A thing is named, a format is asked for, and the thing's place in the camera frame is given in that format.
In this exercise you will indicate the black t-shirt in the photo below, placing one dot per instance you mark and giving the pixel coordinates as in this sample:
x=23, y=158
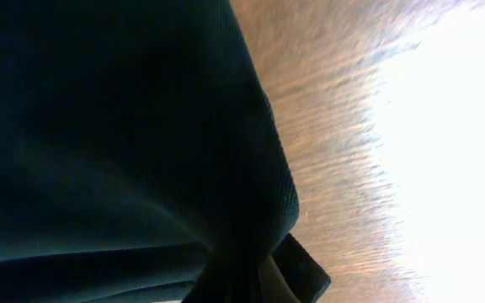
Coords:
x=139, y=159

